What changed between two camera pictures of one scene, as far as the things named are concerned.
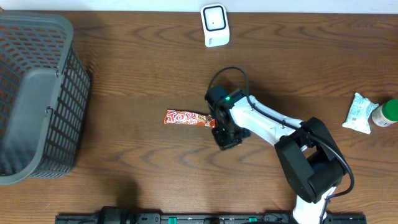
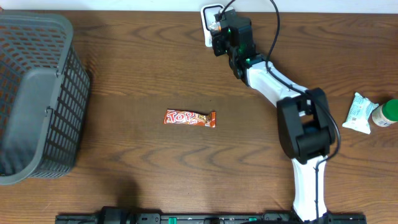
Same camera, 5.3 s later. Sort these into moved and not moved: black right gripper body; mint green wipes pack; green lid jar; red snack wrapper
Moved: black right gripper body
Not moved: red snack wrapper; mint green wipes pack; green lid jar
